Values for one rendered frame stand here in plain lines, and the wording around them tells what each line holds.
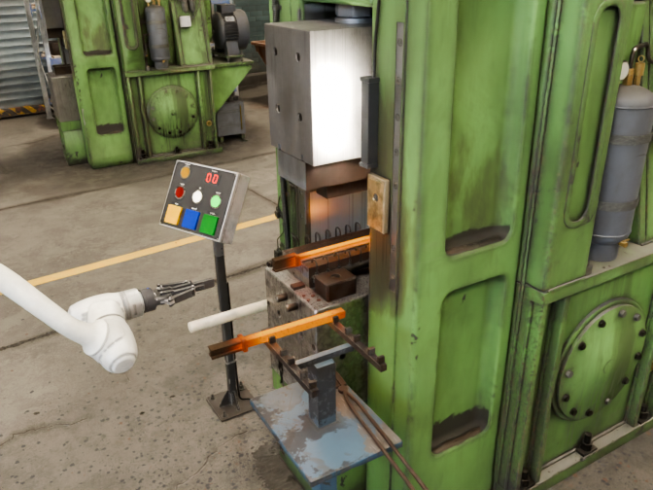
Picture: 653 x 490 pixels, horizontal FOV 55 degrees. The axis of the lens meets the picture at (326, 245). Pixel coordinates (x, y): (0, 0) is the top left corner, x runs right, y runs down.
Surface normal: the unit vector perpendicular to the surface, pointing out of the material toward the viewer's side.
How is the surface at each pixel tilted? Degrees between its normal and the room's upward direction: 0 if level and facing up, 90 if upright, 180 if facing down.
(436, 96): 89
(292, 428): 0
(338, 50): 90
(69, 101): 90
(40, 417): 0
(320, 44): 90
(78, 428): 0
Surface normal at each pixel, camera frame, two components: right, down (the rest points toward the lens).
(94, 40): 0.48, 0.34
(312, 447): -0.02, -0.91
